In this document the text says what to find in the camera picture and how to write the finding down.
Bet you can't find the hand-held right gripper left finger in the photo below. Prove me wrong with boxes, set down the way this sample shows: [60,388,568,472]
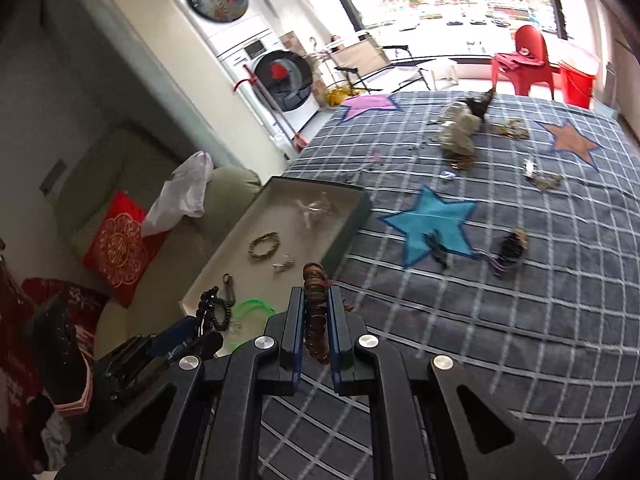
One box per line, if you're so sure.
[55,287,307,480]

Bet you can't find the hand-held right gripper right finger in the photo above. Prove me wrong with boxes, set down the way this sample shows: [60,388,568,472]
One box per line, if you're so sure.
[327,285,571,480]

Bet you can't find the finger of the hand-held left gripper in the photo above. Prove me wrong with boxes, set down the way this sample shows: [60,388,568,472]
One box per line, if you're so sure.
[167,331,224,362]
[149,316,200,357]

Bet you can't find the brown beaded bracelet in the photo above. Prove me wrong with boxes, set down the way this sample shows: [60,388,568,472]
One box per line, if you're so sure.
[302,261,332,363]

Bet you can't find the black spiral bracelet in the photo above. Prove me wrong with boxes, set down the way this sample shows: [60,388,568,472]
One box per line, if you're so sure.
[212,297,236,332]

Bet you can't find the black bead string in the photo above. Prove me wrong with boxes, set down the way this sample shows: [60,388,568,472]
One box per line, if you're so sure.
[196,286,221,336]

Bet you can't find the green translucent bangle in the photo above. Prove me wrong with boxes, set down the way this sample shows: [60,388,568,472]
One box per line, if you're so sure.
[234,299,277,351]

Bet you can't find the grey cardboard box tray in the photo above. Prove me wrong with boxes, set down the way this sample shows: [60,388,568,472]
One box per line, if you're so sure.
[181,176,373,356]

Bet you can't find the person's left forearm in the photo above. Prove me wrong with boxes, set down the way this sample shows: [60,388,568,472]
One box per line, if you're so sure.
[27,290,95,413]

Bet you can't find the beige jewelry pile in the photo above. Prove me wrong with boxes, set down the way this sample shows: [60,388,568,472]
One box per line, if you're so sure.
[439,102,483,171]

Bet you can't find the silver jewelry pieces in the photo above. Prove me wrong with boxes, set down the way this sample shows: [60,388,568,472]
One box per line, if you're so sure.
[522,157,563,191]

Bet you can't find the red patterned cushion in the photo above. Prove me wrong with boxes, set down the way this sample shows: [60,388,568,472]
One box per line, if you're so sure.
[81,191,171,308]

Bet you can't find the person's red patterned clothing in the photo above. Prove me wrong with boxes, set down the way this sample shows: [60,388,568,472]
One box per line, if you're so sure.
[0,255,56,480]

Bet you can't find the clear crystal hair clip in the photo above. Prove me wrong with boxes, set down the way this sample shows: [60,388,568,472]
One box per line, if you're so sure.
[295,192,335,228]

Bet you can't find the dark hair clip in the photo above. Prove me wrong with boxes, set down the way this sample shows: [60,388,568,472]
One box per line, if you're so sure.
[424,232,451,268]

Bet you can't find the white plastic bag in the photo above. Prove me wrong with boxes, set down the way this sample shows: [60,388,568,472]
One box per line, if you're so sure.
[141,151,215,237]

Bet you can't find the grey checked star blanket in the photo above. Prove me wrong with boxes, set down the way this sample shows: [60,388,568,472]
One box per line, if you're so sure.
[197,91,640,480]

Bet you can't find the beige sofa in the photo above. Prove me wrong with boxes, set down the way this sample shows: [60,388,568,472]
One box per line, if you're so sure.
[52,127,263,361]

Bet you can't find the mop with red clip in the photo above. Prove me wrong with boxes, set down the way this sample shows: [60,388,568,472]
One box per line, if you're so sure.
[232,62,311,153]

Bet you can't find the basket of yellow things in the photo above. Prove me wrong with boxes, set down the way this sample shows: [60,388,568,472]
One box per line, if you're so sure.
[325,85,363,108]

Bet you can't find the white washing machine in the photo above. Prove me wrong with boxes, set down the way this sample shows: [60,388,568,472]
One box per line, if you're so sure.
[217,30,321,133]

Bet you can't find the dark feathered hair accessory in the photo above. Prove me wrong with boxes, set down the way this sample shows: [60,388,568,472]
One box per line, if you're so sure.
[462,87,498,121]

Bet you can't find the beige folding chair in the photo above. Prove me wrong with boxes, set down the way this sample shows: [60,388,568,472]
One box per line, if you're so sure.
[330,35,431,96]

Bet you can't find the white plastic stool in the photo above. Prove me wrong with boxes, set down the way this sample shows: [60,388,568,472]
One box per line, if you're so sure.
[430,57,461,91]

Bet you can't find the large window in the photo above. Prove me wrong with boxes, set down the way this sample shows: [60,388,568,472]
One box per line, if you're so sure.
[305,0,573,61]

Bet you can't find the red bucket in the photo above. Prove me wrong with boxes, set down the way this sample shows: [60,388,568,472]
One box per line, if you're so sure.
[557,57,598,108]

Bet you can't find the red plastic chair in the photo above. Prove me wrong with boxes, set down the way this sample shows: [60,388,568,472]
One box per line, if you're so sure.
[490,25,556,101]

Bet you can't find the gold braided bracelet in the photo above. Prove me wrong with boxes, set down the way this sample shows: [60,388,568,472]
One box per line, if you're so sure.
[249,231,280,261]

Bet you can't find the dark bracelets pile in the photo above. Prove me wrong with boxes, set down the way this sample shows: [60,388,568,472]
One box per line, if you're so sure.
[472,227,530,277]

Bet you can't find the grey wall switch plate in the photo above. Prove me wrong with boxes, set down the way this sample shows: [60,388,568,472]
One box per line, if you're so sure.
[39,159,68,193]

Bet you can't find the gold chain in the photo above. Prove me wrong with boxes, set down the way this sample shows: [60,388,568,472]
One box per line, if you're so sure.
[495,117,531,141]

